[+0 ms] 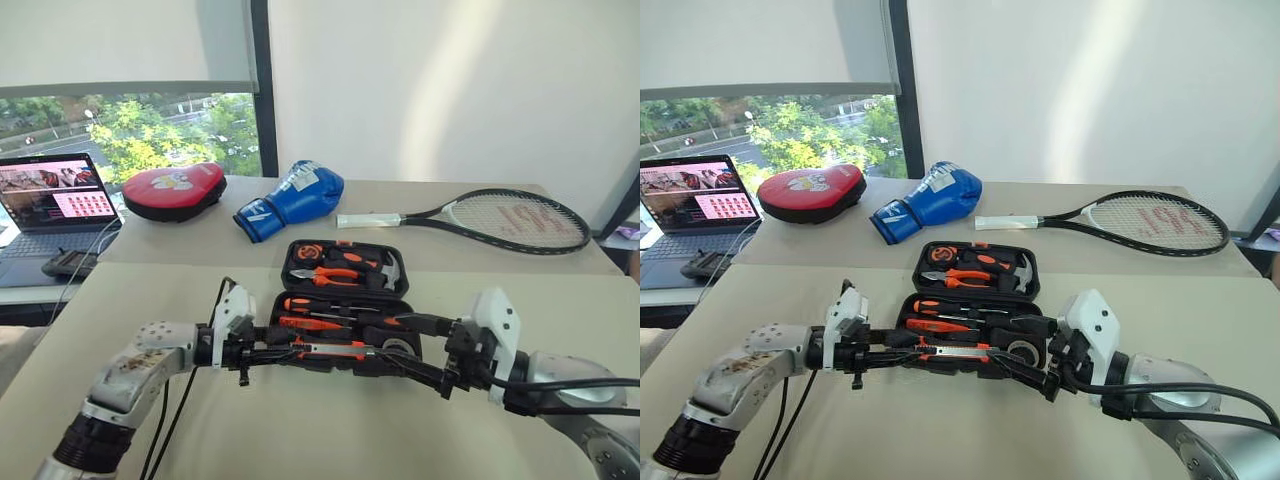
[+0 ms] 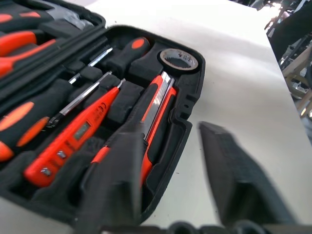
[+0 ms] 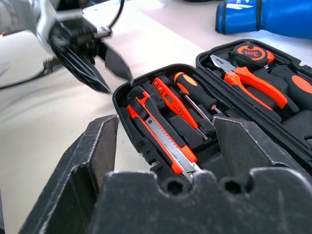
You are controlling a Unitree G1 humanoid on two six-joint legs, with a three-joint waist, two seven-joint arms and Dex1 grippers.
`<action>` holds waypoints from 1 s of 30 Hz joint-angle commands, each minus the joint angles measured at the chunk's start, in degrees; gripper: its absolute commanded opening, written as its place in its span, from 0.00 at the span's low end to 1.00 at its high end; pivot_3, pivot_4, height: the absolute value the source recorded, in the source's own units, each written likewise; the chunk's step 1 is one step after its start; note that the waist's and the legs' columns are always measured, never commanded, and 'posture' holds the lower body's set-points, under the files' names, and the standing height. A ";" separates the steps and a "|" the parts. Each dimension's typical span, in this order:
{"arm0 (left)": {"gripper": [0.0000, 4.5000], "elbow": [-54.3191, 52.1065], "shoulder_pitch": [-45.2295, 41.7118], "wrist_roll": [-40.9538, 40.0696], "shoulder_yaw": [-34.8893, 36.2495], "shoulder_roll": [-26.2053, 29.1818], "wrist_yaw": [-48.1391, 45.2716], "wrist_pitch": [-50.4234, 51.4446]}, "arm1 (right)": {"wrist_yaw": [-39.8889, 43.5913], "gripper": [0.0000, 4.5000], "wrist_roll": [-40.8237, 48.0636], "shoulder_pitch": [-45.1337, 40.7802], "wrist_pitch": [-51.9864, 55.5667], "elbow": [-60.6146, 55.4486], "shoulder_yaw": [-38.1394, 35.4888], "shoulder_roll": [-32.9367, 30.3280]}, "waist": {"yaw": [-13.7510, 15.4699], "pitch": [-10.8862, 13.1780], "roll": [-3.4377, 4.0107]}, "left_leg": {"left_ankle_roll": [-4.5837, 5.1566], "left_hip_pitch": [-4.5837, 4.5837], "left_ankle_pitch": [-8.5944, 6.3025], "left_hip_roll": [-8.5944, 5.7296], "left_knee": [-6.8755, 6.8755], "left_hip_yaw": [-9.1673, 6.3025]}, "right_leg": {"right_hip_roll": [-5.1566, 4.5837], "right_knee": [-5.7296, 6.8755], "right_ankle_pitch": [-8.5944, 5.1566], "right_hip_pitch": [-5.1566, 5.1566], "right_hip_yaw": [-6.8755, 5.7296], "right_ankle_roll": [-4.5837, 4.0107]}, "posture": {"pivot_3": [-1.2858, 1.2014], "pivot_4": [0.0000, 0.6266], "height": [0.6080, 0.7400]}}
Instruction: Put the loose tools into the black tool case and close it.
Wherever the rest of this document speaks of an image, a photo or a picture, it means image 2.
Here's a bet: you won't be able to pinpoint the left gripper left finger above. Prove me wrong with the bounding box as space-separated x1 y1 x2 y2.
75 132 145 234

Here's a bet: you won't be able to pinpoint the black electrical tape roll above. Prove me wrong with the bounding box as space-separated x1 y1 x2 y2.
156 48 199 74

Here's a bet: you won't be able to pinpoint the long orange black screwdriver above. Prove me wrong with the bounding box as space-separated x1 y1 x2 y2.
68 37 151 85

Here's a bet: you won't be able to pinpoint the orange voltage tester pen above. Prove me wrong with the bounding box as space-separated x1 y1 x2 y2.
23 78 126 188

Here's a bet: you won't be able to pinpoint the black tool case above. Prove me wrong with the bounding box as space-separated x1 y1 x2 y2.
0 0 207 234

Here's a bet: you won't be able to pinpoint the orange handled pliers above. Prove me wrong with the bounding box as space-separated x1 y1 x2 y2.
0 30 58 77

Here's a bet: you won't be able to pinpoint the short orange black screwdriver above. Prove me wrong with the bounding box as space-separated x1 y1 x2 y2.
0 70 113 162

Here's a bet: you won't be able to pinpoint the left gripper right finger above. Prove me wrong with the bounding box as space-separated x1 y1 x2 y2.
198 120 297 227

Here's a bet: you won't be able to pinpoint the orange black utility knife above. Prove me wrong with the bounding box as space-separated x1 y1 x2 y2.
90 71 177 186

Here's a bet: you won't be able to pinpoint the black office chair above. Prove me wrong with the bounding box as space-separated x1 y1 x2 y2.
264 7 312 62

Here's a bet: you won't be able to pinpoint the grey rack frame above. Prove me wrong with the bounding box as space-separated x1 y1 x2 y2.
281 43 312 118

